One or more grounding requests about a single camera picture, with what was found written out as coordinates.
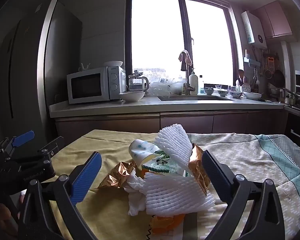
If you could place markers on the pink dishcloth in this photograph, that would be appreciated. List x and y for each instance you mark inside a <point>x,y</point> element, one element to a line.
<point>185,57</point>

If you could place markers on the curled white foam net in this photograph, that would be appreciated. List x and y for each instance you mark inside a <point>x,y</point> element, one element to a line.
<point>172,142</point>

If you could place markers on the metal faucet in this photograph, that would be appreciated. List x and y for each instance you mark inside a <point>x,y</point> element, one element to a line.
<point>187,80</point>

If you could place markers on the white pump bottle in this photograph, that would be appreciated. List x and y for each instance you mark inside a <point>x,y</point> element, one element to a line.
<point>193,82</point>

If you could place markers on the blue patterned bowl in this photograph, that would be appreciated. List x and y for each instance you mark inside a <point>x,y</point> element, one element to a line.
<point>236,94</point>
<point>209,91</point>
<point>223,93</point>

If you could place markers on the kitchen window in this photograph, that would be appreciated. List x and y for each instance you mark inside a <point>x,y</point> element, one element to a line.
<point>155,30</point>

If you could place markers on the white tissue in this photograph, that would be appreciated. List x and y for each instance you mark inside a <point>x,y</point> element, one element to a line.
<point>136,195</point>

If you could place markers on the small white bottle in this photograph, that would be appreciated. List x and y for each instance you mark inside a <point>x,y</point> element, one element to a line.
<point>202,86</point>

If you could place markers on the white ceramic bowl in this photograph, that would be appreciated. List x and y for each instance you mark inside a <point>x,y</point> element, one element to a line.
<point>132,96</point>

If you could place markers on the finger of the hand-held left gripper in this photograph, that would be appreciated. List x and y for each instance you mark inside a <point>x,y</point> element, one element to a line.
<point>22,138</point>
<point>52,146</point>

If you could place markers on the person's left hand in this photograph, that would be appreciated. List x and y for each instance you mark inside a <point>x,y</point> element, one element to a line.
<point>0,220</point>

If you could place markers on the gold foil wrapper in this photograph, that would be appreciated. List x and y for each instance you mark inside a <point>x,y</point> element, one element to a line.
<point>197,170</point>
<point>117,173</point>

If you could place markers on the white water heater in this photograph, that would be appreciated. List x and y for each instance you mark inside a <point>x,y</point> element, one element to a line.
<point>255,30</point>

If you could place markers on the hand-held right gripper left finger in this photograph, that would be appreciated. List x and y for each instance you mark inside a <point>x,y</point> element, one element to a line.
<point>87,177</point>

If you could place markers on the white microwave oven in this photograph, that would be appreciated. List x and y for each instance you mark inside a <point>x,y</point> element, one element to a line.
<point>87,86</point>

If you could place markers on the blue wall rack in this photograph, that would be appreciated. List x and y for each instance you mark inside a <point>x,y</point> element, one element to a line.
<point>251,61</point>

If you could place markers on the shallow white dish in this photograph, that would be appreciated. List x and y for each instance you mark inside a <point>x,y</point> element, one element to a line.
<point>252,95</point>

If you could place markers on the metal pot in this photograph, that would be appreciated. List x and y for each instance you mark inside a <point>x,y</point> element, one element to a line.
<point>288,100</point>

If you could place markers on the silver refrigerator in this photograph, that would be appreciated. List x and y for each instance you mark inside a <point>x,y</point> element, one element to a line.
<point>27,67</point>

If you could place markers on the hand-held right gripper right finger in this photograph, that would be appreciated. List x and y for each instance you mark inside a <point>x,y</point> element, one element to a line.
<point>216,177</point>

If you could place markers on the glass kettle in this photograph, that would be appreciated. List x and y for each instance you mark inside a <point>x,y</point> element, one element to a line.
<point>137,82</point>

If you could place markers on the brown base cabinets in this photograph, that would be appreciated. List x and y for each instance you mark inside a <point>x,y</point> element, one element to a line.
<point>115,123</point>

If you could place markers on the wide white bowl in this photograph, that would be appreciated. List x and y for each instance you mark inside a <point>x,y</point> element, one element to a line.
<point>113,64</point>

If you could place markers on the orange plastic wrapper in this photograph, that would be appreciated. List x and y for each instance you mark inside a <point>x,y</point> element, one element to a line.
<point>165,223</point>

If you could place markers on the white paper cup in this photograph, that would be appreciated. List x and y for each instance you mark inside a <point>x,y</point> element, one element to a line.
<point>140,150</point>

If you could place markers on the pink wall cabinet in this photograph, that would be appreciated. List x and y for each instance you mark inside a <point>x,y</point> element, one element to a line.
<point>275,20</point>

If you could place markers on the kitchen sink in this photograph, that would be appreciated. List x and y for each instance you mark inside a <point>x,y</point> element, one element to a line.
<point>195,98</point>

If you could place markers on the yellow patterned tablecloth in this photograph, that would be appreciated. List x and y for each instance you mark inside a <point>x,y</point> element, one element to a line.
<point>110,142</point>

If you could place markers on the white kitchen counter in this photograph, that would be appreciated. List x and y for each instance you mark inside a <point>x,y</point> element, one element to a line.
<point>140,106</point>

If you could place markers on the utensil holder with spatulas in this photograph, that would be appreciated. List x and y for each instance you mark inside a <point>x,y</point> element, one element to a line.
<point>245,86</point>

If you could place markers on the pile of clear plastic bags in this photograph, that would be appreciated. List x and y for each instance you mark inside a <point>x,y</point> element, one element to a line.
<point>160,87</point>

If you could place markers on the hanging dark pan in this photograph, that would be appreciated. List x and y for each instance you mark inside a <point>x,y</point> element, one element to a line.
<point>277,78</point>

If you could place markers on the small white ornament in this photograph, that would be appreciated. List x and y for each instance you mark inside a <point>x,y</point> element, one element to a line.
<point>84,67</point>

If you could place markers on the green snack packet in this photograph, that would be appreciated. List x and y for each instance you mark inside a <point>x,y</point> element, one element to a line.
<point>162,165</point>

